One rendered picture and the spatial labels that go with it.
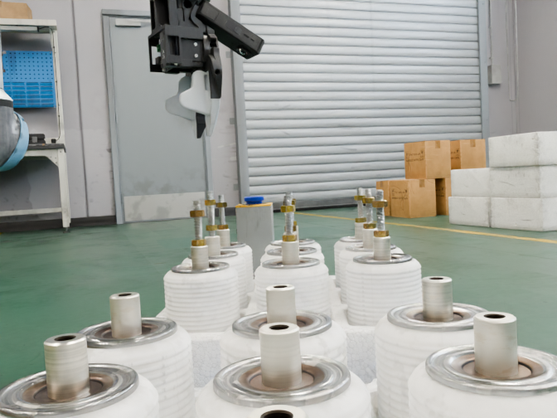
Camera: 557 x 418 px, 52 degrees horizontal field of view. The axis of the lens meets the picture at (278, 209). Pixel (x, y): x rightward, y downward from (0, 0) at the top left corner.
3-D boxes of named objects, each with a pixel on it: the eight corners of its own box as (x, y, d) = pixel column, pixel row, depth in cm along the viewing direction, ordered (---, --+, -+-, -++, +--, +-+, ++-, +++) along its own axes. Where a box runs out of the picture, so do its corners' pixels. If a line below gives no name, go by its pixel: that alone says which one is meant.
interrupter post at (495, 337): (481, 384, 30) (480, 323, 30) (467, 369, 33) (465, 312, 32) (527, 381, 30) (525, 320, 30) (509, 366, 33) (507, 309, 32)
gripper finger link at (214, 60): (201, 104, 84) (194, 47, 85) (211, 104, 85) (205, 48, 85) (214, 94, 80) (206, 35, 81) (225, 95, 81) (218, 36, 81)
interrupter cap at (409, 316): (398, 337, 39) (397, 328, 39) (380, 313, 47) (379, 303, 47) (507, 332, 39) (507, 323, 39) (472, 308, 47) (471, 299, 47)
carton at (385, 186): (406, 212, 513) (404, 178, 511) (420, 213, 490) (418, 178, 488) (376, 215, 504) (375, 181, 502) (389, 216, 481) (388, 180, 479)
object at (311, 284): (270, 420, 69) (262, 273, 68) (254, 393, 79) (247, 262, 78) (345, 409, 72) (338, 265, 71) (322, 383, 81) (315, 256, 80)
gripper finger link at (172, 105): (162, 138, 87) (161, 75, 85) (198, 137, 90) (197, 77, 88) (169, 138, 84) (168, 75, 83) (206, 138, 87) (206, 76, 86)
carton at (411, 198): (436, 216, 454) (435, 178, 453) (409, 218, 447) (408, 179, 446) (416, 214, 483) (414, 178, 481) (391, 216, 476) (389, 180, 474)
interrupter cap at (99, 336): (58, 355, 40) (57, 345, 40) (94, 327, 47) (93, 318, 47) (167, 350, 40) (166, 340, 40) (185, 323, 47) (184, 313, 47)
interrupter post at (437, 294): (426, 327, 42) (424, 282, 42) (418, 318, 44) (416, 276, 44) (458, 324, 42) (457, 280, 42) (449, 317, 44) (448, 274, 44)
